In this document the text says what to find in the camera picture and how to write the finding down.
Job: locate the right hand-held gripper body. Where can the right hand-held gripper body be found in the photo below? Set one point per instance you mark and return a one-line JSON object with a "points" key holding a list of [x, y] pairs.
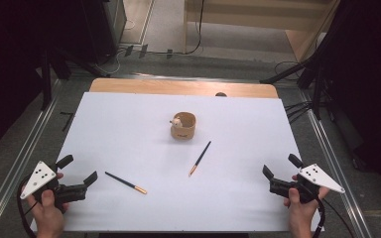
{"points": [[320, 178]]}

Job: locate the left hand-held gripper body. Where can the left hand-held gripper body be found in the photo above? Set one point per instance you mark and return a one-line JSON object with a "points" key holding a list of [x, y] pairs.
{"points": [[38, 178]]}

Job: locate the tan fabric pen holder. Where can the tan fabric pen holder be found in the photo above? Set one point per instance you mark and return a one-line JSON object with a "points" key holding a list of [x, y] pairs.
{"points": [[183, 132]]}

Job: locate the person's left hand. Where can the person's left hand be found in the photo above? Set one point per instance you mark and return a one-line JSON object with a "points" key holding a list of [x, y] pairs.
{"points": [[48, 218]]}

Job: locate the person's right hand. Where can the person's right hand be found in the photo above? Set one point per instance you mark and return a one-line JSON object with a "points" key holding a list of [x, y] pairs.
{"points": [[301, 214]]}

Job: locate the black metal stand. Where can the black metal stand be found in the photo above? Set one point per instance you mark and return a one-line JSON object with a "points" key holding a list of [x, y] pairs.
{"points": [[46, 86]]}

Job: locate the black tripod stand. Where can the black tripod stand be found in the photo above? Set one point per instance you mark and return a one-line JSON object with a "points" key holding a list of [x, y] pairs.
{"points": [[284, 73]]}

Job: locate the small beige bear figure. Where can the small beige bear figure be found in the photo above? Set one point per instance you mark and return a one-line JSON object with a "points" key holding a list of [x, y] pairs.
{"points": [[177, 123]]}

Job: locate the wooden table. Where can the wooden table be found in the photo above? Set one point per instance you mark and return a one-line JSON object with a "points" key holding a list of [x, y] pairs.
{"points": [[178, 87]]}

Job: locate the black cabinet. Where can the black cabinet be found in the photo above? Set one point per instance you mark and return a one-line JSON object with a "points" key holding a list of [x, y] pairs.
{"points": [[102, 29]]}

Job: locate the beige wooden furniture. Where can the beige wooden furniture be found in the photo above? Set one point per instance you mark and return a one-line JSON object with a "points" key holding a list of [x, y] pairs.
{"points": [[244, 16]]}

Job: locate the aluminium floor rail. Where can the aluminium floor rail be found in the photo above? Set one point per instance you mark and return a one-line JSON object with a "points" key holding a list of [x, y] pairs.
{"points": [[28, 142], [327, 148]]}

